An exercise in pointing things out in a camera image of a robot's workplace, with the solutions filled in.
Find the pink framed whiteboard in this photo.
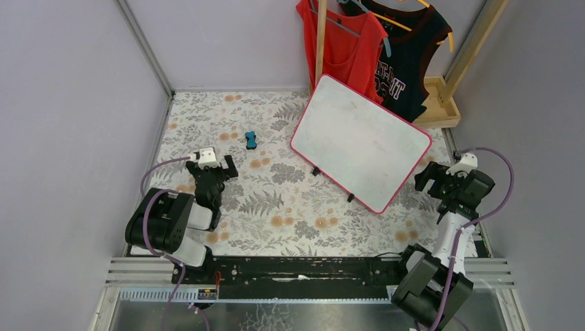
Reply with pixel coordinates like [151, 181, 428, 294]
[290, 74, 433, 214]

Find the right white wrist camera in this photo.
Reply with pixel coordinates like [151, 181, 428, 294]
[446, 152, 478, 178]

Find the wooden clothes rack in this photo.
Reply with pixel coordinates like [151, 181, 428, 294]
[308, 0, 509, 129]

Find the yellow clothes hanger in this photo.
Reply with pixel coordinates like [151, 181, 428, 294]
[363, 1, 455, 54]

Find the blue grey clothes hanger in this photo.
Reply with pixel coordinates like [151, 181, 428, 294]
[310, 0, 392, 59]

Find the blue heart eraser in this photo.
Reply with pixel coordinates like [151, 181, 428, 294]
[244, 131, 257, 150]

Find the red tank top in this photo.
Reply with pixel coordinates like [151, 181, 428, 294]
[296, 0, 388, 103]

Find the wire whiteboard stand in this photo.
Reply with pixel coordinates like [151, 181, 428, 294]
[311, 167, 355, 203]

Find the floral patterned tablecloth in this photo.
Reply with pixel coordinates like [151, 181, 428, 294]
[145, 91, 439, 257]

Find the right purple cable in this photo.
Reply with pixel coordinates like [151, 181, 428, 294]
[411, 147, 515, 331]

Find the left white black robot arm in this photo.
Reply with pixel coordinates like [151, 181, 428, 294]
[124, 148, 239, 268]

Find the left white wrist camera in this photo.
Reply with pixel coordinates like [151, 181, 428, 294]
[189, 147, 221, 170]

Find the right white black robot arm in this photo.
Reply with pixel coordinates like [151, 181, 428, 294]
[391, 161, 495, 330]

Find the dark navy basketball jersey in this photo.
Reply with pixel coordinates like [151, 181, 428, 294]
[352, 0, 453, 121]

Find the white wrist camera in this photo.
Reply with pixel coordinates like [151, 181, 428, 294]
[189, 147, 221, 170]
[446, 152, 478, 178]

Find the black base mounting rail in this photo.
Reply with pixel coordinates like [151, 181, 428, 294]
[171, 256, 419, 301]

